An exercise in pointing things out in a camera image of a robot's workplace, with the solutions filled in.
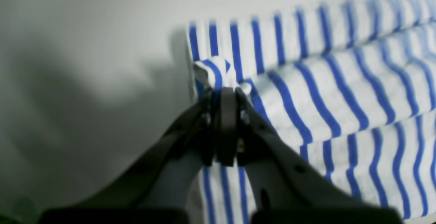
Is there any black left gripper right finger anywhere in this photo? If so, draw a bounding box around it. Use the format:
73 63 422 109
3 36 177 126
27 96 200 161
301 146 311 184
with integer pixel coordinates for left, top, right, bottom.
235 89 402 224

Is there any blue white striped T-shirt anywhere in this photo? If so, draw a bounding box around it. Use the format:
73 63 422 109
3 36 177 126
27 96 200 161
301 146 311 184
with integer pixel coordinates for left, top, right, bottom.
186 0 436 220

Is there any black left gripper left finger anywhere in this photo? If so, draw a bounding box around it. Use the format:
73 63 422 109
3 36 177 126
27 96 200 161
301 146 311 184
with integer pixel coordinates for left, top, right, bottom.
38 87 237 224

